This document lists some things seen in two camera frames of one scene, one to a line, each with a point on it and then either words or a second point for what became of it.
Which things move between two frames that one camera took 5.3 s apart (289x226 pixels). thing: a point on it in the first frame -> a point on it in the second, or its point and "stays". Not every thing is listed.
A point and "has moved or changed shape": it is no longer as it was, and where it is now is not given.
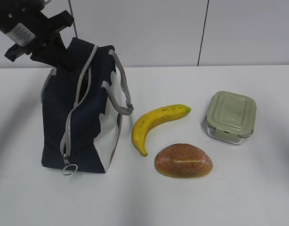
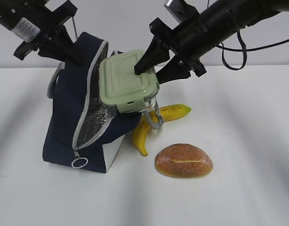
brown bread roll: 183,160 stays
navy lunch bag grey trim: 83,110 has moved or changed shape
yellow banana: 145,121 stays
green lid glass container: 230,117 -> 119,85
